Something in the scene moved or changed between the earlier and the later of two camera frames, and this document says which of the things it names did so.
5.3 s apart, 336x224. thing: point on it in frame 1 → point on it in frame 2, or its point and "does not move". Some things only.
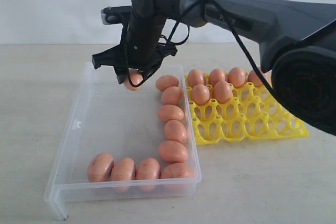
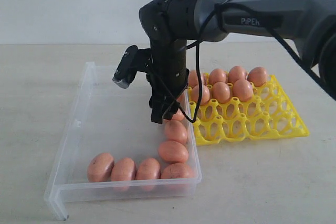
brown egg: (237, 77) does not move
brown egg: (195, 77) does not move
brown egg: (222, 92) does not move
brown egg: (100, 168) does not move
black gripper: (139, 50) → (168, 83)
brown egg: (136, 78) → (243, 90)
